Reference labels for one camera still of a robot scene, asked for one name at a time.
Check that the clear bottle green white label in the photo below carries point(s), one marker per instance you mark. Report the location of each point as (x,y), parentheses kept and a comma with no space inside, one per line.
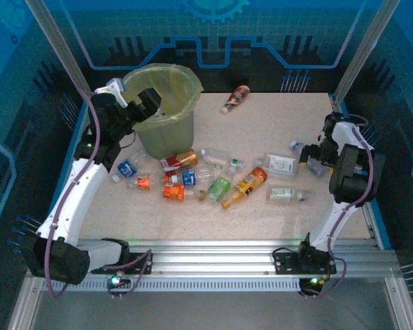
(282,194)

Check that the ribbed clear bottle blue label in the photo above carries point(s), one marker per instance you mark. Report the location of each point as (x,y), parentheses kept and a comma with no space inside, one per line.
(190,177)

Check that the small bottle orange cap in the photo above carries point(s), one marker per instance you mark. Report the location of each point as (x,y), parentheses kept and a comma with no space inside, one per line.
(144,181)

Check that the orange label bottle gold cap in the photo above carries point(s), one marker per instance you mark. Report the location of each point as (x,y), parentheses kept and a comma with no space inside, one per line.
(173,192)

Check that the clear bottle pale label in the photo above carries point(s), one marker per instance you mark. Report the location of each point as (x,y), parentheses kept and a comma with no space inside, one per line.
(217,156)

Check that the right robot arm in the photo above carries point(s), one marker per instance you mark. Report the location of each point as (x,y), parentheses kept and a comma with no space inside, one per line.
(354,175)

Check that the aluminium frame post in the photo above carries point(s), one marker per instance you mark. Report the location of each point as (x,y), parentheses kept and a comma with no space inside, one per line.
(55,34)
(368,41)

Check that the square clear bottle white label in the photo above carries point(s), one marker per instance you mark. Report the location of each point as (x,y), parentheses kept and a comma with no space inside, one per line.
(280,164)

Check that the brown swirl label bottle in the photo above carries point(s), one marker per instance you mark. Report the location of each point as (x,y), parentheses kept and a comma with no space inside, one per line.
(236,98)

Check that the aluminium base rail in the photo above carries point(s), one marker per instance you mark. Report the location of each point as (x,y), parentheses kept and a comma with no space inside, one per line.
(210,258)

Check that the gold and red bottle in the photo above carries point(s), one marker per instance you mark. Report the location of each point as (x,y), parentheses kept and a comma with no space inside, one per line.
(179,159)

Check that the yellow-green bin bag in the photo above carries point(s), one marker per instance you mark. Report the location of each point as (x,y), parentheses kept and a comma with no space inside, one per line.
(182,103)

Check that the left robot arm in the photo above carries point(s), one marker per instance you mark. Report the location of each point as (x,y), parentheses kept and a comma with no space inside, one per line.
(82,192)

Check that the small board green LED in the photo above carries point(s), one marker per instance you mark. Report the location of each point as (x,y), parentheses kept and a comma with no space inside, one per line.
(313,282)
(115,280)

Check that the mesh waste bin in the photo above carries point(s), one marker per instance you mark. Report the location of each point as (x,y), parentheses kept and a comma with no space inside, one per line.
(168,137)

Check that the clear bottle blue cap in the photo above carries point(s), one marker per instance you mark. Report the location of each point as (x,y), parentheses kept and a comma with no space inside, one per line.
(297,146)

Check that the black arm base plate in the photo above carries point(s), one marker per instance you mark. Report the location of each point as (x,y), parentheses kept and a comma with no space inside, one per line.
(134,256)
(284,261)

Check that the orange yellow juice bottle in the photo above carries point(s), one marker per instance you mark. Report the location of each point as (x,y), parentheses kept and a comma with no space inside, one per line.
(249,184)

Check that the aluminium side rail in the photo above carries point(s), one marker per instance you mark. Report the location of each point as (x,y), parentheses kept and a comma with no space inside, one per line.
(371,223)

